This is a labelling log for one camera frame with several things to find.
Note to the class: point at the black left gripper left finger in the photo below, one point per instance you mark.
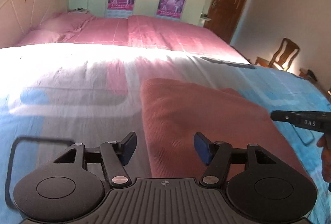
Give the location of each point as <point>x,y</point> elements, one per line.
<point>75,182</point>

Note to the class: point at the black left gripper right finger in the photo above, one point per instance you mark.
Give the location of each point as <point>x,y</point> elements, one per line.
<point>255,183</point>

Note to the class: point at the pink knit garment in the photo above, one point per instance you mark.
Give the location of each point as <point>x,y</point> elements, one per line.
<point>173,111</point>

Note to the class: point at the person's right hand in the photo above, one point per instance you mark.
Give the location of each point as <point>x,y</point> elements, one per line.
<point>325,158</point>

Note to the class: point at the brown wooden chair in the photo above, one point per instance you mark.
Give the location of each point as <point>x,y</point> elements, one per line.
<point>282,59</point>

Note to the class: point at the pink pillow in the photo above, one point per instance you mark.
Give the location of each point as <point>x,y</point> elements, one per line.
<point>44,37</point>

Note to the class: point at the pink checked duvet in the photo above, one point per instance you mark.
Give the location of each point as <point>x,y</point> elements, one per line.
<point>143,32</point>

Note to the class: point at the purple poster lower right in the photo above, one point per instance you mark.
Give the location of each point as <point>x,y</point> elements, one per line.
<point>170,8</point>

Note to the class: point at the cream wooden headboard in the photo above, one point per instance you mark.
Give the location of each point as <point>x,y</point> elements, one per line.
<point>19,16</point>

